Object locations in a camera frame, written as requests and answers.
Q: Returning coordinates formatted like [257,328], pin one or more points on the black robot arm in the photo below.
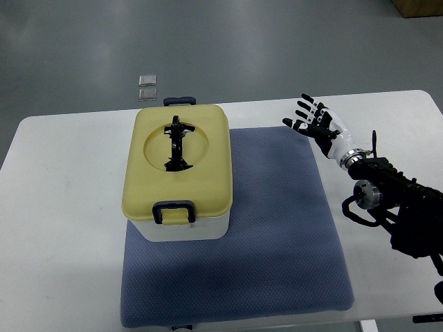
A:
[411,213]

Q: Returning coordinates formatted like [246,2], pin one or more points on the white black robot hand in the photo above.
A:
[315,120]

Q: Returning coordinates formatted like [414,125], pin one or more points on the dark blue front latch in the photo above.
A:
[174,212]

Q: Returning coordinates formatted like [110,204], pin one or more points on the lower silver floor plate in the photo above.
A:
[147,94]

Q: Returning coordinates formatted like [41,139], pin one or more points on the white storage box base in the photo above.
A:
[201,229]

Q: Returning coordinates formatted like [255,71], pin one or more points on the blue fabric mat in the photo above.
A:
[281,254]

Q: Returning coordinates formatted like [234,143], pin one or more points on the upper silver floor plate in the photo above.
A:
[147,80]

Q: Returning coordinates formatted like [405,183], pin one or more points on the black lid handle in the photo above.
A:
[177,131]

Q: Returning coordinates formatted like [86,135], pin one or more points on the yellow box lid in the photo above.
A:
[208,184]

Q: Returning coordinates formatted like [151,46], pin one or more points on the dark blue rear latch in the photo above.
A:
[179,100]

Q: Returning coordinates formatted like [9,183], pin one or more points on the dark blue latch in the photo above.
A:
[179,100]
[174,212]

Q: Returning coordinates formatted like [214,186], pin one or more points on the silver floor plate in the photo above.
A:
[147,80]
[147,94]

